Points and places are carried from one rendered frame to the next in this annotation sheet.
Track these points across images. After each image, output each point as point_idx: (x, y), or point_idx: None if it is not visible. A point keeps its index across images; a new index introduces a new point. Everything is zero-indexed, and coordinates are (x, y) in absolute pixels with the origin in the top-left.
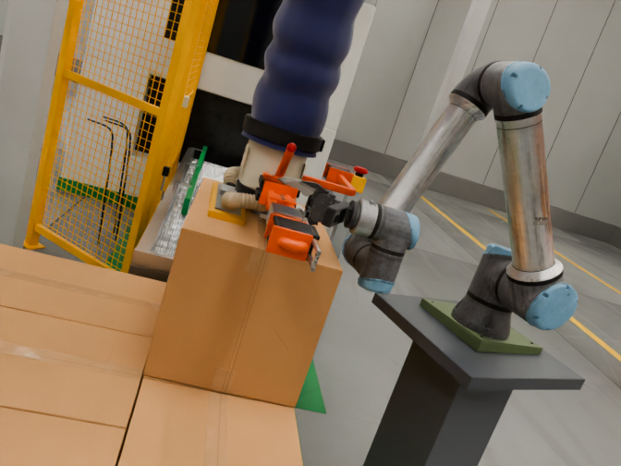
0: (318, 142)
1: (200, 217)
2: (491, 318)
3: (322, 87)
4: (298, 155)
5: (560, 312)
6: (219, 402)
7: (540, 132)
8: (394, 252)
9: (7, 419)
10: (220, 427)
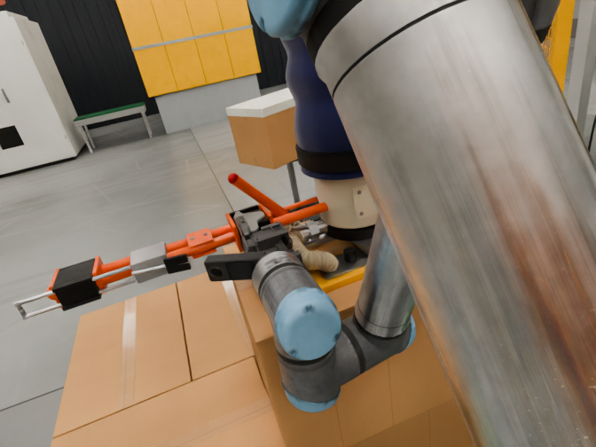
0: (340, 159)
1: None
2: None
3: (306, 84)
4: None
5: None
6: (256, 410)
7: (391, 98)
8: (277, 350)
9: (174, 338)
10: (223, 427)
